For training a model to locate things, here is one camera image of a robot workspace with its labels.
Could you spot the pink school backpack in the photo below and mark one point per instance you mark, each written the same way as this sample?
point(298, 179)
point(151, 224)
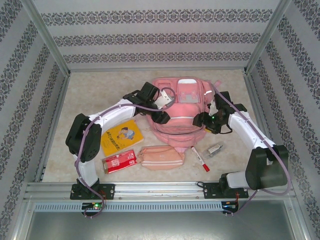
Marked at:
point(185, 117)

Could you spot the white marker with red cap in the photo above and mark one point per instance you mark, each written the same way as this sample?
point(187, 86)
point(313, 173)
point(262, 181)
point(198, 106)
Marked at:
point(199, 158)

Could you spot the yellow illustrated book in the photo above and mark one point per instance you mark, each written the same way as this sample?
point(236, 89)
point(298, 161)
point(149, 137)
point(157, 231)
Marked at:
point(122, 137)

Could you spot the pink zippered pencil pouch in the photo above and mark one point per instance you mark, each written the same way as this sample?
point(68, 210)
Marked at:
point(161, 158)

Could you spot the red printed packet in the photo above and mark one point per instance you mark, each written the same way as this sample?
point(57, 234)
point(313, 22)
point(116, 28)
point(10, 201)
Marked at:
point(118, 162)

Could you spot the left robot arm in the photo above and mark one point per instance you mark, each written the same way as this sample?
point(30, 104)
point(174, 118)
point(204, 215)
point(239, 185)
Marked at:
point(112, 112)

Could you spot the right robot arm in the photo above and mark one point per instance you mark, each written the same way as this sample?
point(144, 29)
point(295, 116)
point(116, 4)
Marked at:
point(250, 130)

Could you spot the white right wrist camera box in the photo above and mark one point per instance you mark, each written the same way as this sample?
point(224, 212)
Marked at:
point(213, 107)

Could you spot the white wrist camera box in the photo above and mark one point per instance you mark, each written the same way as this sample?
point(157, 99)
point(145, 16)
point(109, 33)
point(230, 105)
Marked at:
point(213, 107)
point(165, 98)

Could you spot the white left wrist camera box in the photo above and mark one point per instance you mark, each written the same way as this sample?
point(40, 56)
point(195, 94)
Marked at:
point(165, 98)

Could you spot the aluminium rear rail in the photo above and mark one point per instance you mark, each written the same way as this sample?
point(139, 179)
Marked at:
point(157, 69)

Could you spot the aluminium side rail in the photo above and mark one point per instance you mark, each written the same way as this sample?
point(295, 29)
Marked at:
point(53, 125)
point(262, 112)

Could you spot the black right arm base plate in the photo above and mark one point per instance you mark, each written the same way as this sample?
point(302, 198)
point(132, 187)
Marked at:
point(208, 191)

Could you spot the aluminium mounting rail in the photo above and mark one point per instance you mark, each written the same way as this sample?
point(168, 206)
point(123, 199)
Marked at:
point(160, 187)

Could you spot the aluminium frame post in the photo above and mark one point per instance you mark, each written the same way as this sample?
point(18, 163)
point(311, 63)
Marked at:
point(267, 35)
point(45, 35)

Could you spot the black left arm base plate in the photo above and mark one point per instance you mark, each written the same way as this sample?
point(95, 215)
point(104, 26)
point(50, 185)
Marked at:
point(110, 191)

